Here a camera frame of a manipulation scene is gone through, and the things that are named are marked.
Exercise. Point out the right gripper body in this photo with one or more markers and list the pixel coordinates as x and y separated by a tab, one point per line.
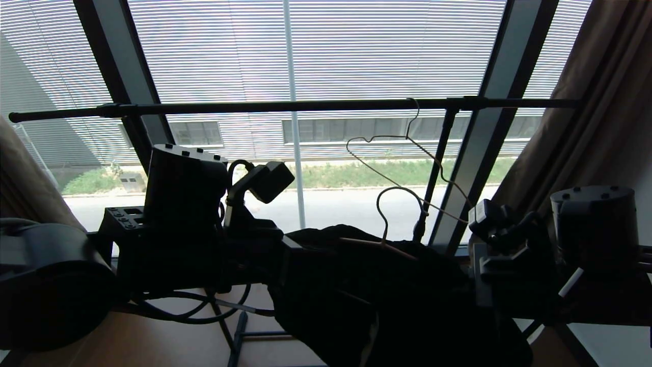
514	280

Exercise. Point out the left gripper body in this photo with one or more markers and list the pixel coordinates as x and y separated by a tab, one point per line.
260	255

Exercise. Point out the pink clothes hanger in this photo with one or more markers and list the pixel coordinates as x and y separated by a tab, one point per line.
387	136
379	219

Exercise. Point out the black garment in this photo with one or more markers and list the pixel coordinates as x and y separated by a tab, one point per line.
382	306

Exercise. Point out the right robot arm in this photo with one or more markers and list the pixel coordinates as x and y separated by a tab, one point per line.
596	229

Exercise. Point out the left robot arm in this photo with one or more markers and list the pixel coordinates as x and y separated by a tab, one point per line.
178	204

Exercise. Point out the black clothes rack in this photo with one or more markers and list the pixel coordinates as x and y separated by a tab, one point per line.
204	108

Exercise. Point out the brown curtain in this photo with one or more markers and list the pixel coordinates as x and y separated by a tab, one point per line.
611	76
25	188

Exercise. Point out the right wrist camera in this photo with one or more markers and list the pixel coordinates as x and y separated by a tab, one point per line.
489	214

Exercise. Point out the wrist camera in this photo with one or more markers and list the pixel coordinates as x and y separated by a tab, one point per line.
267	181
489	214

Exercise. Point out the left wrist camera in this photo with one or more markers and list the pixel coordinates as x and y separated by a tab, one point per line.
267	181

